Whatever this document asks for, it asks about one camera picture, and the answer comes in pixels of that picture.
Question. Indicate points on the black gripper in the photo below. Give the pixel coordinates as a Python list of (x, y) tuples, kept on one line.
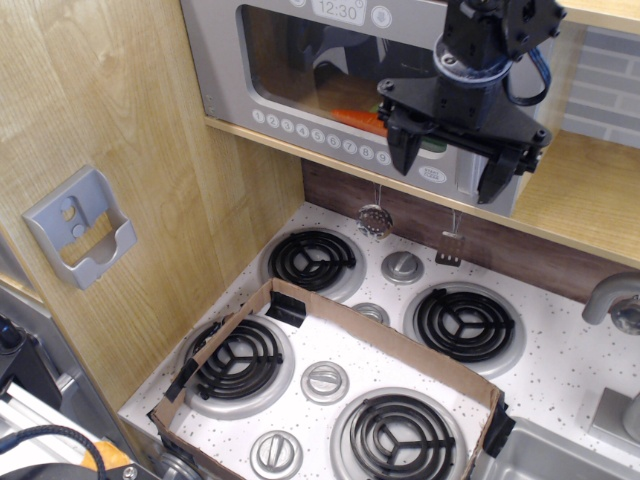
[(479, 115)]

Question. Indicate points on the grey toy microwave door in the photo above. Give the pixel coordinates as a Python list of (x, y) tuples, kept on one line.
[(280, 67)]

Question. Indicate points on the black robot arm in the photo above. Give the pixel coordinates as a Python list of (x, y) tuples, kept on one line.
[(479, 33)]

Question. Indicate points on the orange toy carrot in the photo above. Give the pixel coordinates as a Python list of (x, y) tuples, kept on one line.
[(366, 121)]

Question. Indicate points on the hanging silver spatula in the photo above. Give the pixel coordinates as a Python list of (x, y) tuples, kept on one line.
[(451, 244)]

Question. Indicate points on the hanging silver skimmer spoon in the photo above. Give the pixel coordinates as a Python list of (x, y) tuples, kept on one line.
[(373, 220)]

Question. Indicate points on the back grey stove knob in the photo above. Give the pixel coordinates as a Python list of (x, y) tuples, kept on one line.
[(402, 267)]

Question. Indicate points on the grey stove knob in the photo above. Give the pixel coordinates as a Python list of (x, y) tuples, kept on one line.
[(402, 267), (325, 383), (276, 455)]

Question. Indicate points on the wooden shelf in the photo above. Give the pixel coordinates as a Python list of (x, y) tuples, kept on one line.
[(584, 195)]

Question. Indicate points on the back left black burner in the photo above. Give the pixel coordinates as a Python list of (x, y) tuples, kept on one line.
[(316, 259)]

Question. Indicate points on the black burner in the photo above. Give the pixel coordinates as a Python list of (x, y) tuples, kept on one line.
[(469, 323), (251, 369), (316, 259), (397, 433)]

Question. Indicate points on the back right black burner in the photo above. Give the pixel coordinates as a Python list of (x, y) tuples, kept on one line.
[(469, 323)]

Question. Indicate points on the middle small grey knob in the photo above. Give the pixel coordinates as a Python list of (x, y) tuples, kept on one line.
[(373, 312)]

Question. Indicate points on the grey toy faucet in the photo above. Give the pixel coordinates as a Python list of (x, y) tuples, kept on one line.
[(618, 296)]

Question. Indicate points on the centre grey stove knob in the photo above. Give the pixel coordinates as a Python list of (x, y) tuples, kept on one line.
[(325, 383)]

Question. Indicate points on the front right black burner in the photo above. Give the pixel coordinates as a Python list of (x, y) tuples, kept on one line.
[(397, 433)]

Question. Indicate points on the front left black burner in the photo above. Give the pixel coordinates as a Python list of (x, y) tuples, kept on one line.
[(251, 369)]

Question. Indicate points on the silver toy sink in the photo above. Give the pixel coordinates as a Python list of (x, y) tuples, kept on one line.
[(594, 436)]

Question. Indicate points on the front grey stove knob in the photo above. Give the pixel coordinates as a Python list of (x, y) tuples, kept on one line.
[(276, 455)]

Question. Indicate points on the grey oven front knob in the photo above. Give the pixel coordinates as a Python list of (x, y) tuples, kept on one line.
[(177, 467)]

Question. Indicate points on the cardboard frame on stove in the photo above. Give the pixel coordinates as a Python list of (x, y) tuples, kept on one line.
[(373, 355)]

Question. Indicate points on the grey wall phone holder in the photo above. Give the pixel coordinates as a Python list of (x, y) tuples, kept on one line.
[(67, 213)]

